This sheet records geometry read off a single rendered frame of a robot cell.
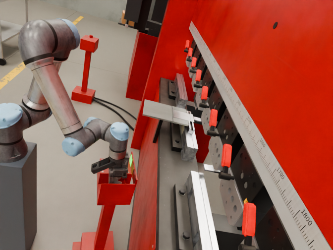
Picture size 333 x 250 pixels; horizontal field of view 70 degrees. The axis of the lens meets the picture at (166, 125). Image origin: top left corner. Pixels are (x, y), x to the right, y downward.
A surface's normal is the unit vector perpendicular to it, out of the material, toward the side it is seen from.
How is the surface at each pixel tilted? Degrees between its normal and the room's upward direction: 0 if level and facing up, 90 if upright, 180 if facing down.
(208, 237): 0
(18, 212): 90
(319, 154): 90
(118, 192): 90
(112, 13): 90
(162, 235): 0
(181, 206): 0
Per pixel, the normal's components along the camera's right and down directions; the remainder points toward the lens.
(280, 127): -0.96, -0.23
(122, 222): 0.28, -0.81
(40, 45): 0.71, -0.03
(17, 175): 0.08, 0.55
